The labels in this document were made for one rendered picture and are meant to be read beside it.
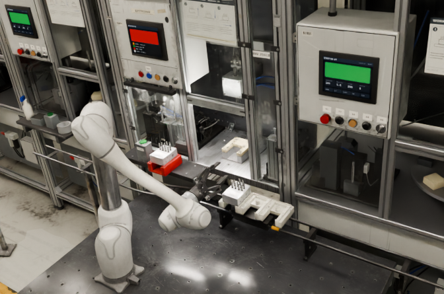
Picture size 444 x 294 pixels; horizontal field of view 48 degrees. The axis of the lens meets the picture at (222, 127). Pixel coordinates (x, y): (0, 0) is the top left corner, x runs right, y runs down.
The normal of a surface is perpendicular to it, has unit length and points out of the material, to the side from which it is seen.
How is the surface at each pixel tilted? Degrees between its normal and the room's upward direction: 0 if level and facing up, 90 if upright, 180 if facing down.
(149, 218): 0
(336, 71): 90
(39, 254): 0
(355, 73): 90
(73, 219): 0
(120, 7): 90
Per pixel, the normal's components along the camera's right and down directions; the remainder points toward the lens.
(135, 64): -0.55, 0.44
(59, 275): -0.09, -0.87
